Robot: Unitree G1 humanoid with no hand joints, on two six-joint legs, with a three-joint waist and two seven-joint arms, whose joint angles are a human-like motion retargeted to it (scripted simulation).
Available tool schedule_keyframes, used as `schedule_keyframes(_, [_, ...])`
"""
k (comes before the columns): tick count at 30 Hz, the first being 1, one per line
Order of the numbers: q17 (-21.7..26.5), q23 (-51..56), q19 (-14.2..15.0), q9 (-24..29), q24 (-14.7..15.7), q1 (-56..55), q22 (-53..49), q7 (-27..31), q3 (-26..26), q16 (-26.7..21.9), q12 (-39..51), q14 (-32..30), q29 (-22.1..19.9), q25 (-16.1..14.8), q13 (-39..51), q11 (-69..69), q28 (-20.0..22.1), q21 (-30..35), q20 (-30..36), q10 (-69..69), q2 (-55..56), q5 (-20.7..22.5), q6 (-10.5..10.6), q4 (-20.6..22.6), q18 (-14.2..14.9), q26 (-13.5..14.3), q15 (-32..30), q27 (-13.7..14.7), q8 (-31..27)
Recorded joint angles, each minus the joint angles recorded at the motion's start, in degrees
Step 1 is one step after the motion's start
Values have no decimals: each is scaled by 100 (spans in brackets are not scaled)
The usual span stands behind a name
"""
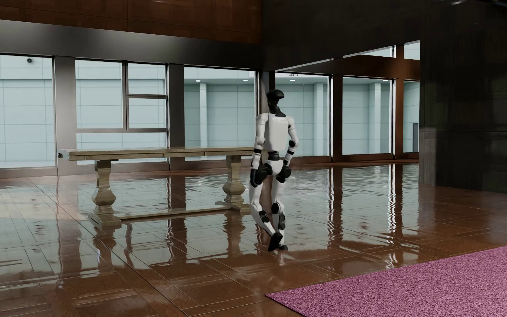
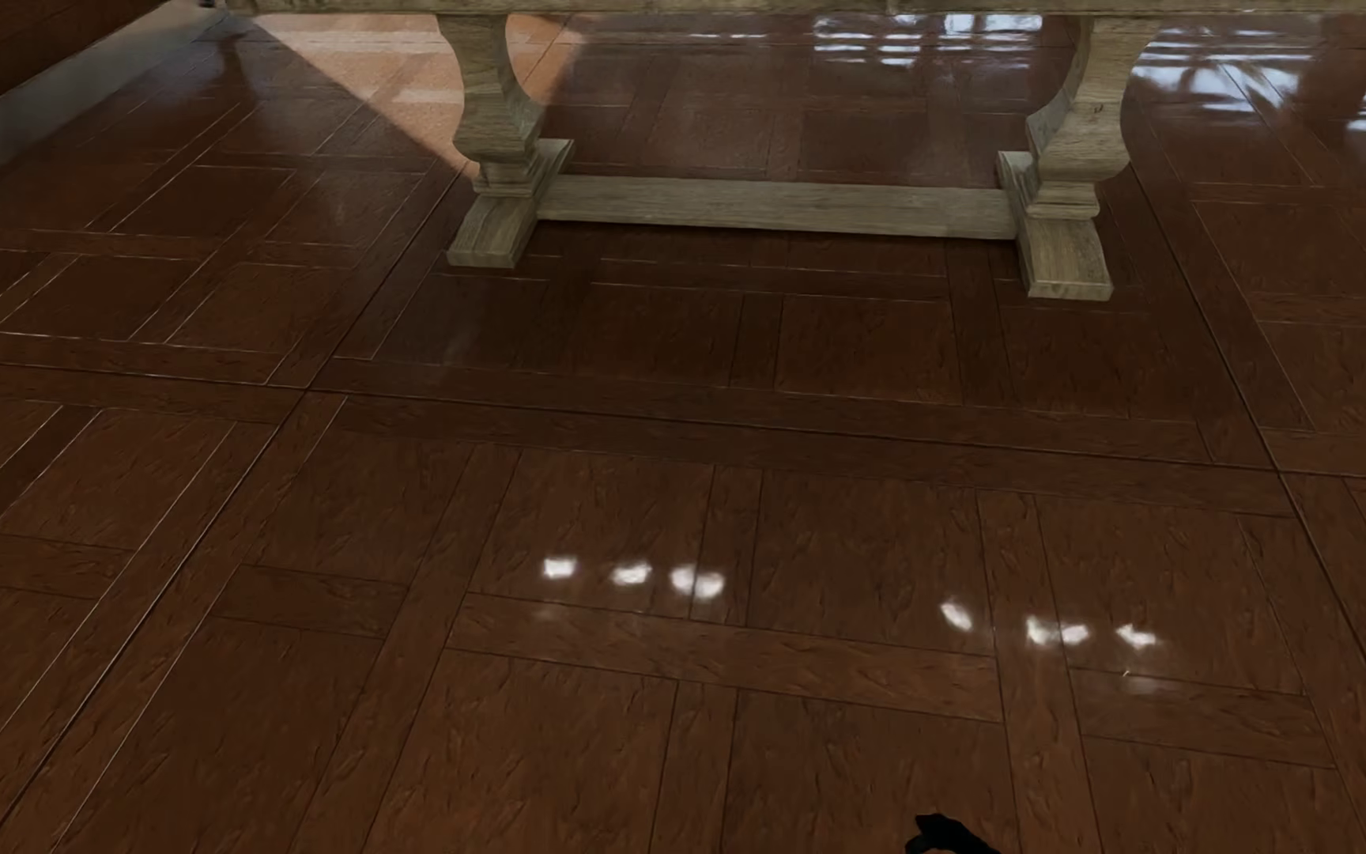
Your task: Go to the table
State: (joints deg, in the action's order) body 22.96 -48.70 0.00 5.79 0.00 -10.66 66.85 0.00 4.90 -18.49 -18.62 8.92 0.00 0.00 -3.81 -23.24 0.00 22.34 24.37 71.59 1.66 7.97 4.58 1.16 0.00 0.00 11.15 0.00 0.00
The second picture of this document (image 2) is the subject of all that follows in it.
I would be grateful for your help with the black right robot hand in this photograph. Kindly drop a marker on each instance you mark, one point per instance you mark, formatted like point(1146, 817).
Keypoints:
point(948, 837)

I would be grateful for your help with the weathered wooden trestle table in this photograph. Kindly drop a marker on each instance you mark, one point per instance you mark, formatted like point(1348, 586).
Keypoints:
point(778, 204)

